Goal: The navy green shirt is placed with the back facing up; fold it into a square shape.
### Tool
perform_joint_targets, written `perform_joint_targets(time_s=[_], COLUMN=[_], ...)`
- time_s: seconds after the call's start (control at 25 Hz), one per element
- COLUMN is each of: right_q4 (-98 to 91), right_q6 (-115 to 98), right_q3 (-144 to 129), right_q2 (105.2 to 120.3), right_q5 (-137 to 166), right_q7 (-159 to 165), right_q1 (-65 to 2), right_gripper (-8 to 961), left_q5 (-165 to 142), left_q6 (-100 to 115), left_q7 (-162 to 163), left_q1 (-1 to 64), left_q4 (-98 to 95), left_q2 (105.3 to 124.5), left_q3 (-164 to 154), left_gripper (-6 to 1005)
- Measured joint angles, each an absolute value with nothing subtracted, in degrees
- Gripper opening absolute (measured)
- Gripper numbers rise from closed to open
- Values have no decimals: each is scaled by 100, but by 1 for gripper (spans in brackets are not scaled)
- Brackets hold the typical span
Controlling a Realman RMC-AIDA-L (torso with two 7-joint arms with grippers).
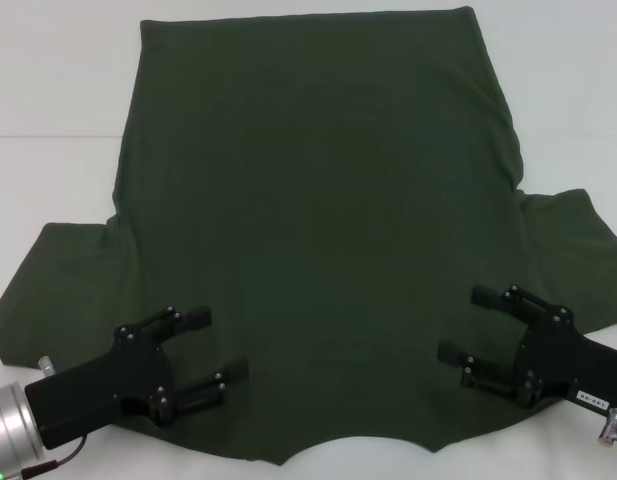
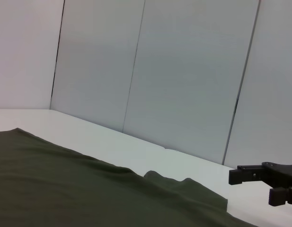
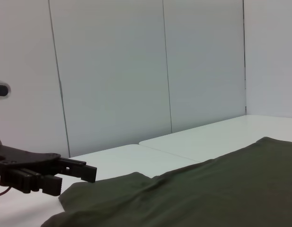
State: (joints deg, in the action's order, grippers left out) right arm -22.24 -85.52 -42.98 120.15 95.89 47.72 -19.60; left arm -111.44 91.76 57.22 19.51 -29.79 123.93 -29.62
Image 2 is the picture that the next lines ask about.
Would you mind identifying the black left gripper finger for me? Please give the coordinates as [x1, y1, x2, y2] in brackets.
[267, 185, 292, 208]
[228, 161, 292, 189]

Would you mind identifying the dark green t-shirt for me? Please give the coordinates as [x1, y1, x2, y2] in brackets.
[0, 127, 255, 227]

